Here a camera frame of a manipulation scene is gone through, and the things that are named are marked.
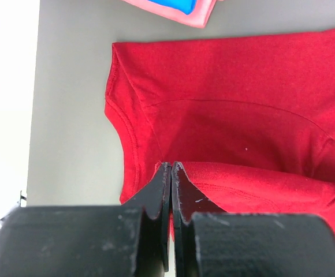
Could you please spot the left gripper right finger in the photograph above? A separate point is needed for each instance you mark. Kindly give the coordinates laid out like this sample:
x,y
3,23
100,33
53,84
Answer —
x,y
210,242

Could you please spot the blue folded t-shirt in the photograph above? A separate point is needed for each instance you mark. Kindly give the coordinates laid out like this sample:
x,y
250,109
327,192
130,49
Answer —
x,y
170,6

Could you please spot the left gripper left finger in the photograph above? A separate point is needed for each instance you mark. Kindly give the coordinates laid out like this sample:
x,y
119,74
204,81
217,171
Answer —
x,y
98,240

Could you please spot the red t-shirt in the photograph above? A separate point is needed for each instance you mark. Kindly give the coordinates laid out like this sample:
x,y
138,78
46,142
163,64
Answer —
x,y
251,119

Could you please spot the salmon pink folded t-shirt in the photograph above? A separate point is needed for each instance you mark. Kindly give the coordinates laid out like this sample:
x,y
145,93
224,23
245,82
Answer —
x,y
198,18

